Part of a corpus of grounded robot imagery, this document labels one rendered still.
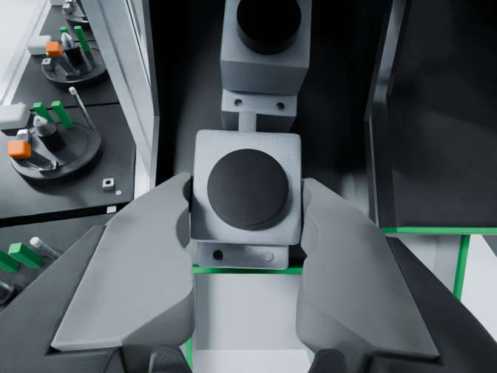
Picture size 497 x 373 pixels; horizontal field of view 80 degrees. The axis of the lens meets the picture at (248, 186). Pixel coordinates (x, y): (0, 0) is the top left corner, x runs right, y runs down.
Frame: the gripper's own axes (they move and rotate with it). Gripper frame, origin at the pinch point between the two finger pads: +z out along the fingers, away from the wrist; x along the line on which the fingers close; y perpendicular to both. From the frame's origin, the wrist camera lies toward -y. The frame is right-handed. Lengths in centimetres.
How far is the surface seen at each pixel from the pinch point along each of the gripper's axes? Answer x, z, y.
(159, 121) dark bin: -5.2, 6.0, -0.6
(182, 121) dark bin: -4.3, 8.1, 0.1
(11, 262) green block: -27.8, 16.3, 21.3
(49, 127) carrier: -30.2, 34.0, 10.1
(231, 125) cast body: -1.0, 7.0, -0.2
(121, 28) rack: -7.0, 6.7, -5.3
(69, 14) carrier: -45, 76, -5
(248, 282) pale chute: 1.2, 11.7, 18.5
